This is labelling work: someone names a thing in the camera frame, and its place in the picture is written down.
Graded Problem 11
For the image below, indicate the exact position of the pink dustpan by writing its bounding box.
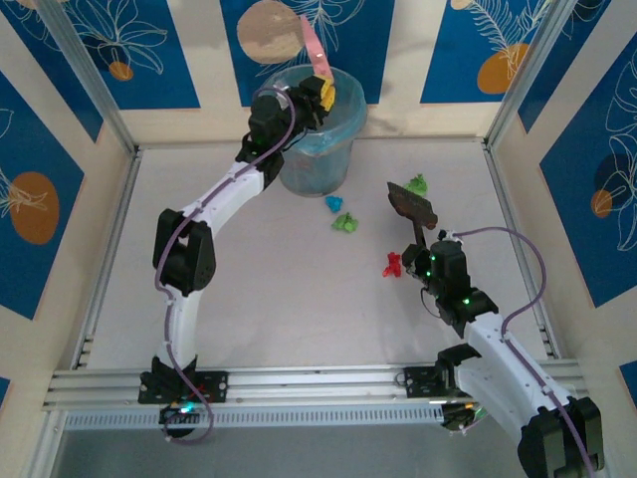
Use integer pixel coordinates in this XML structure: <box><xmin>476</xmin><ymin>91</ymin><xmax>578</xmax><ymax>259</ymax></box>
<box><xmin>299</xmin><ymin>14</ymin><xmax>335</xmax><ymax>84</ymax></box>

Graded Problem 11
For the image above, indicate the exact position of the black hand brush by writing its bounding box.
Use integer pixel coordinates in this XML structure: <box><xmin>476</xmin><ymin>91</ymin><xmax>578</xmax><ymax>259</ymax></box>
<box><xmin>386</xmin><ymin>181</ymin><xmax>440</xmax><ymax>249</ymax></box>

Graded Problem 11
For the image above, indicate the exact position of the green paper scrap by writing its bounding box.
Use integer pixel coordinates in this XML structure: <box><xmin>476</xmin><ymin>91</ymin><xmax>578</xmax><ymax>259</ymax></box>
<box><xmin>402</xmin><ymin>173</ymin><xmax>430</xmax><ymax>198</ymax></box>
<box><xmin>331</xmin><ymin>212</ymin><xmax>360</xmax><ymax>234</ymax></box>

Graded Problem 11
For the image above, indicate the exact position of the red crumpled paper scrap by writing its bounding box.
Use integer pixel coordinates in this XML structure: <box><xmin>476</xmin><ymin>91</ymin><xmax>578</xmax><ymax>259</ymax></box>
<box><xmin>381</xmin><ymin>251</ymin><xmax>403</xmax><ymax>279</ymax></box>

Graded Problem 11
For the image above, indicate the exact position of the trash bin with blue liner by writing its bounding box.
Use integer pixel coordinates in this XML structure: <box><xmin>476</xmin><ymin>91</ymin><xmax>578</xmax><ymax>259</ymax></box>
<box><xmin>263</xmin><ymin>64</ymin><xmax>368</xmax><ymax>198</ymax></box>

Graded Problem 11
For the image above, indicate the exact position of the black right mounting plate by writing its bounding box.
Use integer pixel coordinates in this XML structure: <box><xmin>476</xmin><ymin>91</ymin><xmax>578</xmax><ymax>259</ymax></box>
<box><xmin>402</xmin><ymin>365</ymin><xmax>474</xmax><ymax>399</ymax></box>

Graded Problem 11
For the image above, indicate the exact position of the black mounting plate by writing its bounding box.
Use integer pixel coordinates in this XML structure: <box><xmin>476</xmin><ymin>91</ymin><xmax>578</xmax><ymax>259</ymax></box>
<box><xmin>137</xmin><ymin>370</ymin><xmax>230</xmax><ymax>404</ymax></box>
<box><xmin>402</xmin><ymin>365</ymin><xmax>474</xmax><ymax>399</ymax></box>

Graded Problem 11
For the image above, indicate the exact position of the right controller board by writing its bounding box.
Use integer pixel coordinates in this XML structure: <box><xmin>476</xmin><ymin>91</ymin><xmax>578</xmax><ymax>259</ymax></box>
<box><xmin>440</xmin><ymin>397</ymin><xmax>487</xmax><ymax>433</ymax></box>

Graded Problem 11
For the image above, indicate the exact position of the controller board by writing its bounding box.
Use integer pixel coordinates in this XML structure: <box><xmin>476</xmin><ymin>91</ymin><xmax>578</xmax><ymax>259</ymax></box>
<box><xmin>440</xmin><ymin>397</ymin><xmax>487</xmax><ymax>433</ymax></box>
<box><xmin>158</xmin><ymin>403</ymin><xmax>200</xmax><ymax>425</ymax></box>

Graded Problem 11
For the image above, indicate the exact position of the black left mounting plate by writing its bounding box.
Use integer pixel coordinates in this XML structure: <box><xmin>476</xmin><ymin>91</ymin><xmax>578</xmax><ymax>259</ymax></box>
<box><xmin>137</xmin><ymin>370</ymin><xmax>230</xmax><ymax>404</ymax></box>

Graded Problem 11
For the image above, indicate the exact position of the left controller board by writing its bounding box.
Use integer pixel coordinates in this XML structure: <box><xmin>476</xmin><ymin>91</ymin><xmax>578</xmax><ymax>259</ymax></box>
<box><xmin>158</xmin><ymin>403</ymin><xmax>200</xmax><ymax>425</ymax></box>

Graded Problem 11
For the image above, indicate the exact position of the aluminium table side rail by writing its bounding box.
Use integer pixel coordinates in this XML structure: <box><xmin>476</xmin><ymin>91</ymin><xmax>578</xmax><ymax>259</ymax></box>
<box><xmin>483</xmin><ymin>141</ymin><xmax>561</xmax><ymax>359</ymax></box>
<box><xmin>69</xmin><ymin>148</ymin><xmax>144</xmax><ymax>369</ymax></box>

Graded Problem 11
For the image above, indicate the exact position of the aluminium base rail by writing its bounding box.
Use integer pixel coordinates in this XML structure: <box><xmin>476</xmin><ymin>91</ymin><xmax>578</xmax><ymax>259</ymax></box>
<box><xmin>42</xmin><ymin>360</ymin><xmax>583</xmax><ymax>410</ymax></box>

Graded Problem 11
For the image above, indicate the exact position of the aluminium frame post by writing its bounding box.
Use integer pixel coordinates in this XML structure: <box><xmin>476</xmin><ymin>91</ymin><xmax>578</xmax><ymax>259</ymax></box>
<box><xmin>34</xmin><ymin>0</ymin><xmax>139</xmax><ymax>154</ymax></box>
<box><xmin>485</xmin><ymin>0</ymin><xmax>583</xmax><ymax>150</ymax></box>

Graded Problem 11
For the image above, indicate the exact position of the grey slotted cable duct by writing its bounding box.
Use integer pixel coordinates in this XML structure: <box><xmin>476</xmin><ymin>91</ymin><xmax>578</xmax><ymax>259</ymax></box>
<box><xmin>63</xmin><ymin>401</ymin><xmax>447</xmax><ymax>432</ymax></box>

